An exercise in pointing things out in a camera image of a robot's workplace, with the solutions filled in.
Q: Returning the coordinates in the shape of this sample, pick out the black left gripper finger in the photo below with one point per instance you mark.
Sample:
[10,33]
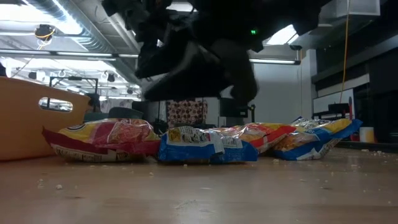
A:
[192,84]
[242,81]

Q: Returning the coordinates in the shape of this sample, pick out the red Maruchan noodle packet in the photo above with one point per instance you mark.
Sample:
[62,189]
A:
[105,137]
[264,133]

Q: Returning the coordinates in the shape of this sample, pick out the blue Maruchan noodle packet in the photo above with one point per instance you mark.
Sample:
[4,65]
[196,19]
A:
[192,146]
[314,140]

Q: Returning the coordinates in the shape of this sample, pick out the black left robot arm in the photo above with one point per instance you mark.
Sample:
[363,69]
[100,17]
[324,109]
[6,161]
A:
[140,9]

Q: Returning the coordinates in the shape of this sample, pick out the black monitor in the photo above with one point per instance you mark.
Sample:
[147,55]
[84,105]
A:
[233,107]

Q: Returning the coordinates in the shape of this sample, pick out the red dotted patterned panel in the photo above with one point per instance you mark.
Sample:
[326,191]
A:
[186,112]

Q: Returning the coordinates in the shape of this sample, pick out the short ceiling light strip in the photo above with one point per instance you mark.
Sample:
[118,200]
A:
[273,61]

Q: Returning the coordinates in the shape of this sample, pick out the teal plastic bin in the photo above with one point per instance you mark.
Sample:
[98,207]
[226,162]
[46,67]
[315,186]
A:
[124,113]

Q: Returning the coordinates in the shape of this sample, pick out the long ceiling light strip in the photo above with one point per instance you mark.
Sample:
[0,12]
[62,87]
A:
[77,53]

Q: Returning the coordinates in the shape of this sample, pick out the white and yellow bucket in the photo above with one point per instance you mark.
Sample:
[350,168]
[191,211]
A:
[367,135]

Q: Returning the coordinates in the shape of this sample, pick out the yellow plastic bin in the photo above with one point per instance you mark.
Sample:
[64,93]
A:
[21,130]

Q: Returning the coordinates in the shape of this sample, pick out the silver ceiling duct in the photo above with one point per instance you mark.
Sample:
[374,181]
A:
[93,40]

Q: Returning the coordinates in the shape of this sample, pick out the black ceiling camera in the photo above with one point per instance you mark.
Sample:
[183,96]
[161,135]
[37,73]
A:
[44,31]

